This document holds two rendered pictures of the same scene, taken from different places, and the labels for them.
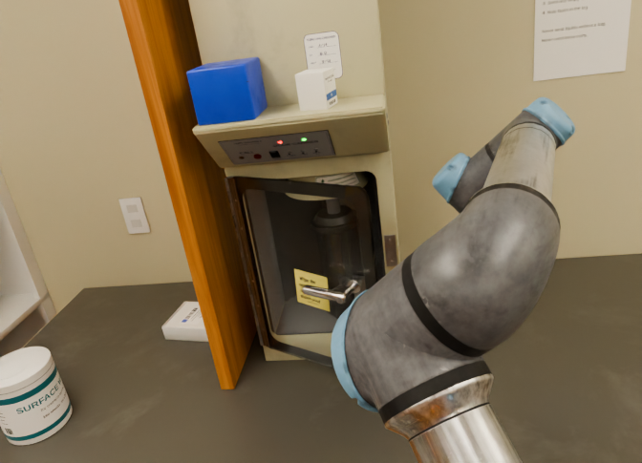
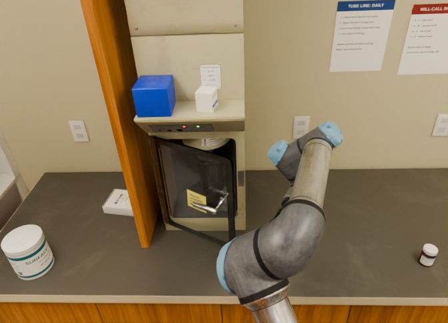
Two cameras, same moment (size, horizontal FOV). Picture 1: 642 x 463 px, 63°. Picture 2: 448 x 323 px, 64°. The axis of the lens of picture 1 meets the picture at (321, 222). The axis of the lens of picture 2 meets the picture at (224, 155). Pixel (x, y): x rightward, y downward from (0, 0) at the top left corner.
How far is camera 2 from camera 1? 33 cm
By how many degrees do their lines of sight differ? 13
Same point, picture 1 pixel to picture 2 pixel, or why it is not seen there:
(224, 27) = (153, 55)
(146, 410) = (99, 259)
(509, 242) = (301, 237)
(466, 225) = (284, 226)
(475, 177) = (290, 157)
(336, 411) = (207, 263)
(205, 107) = (142, 108)
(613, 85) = (373, 78)
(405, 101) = (253, 76)
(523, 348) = not seen: hidden behind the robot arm
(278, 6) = (186, 47)
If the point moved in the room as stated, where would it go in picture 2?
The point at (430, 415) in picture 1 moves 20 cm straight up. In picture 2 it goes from (261, 304) to (263, 236)
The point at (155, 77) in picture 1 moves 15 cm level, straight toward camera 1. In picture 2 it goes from (111, 88) to (120, 110)
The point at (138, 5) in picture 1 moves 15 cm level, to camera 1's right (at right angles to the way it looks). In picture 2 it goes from (103, 48) to (160, 44)
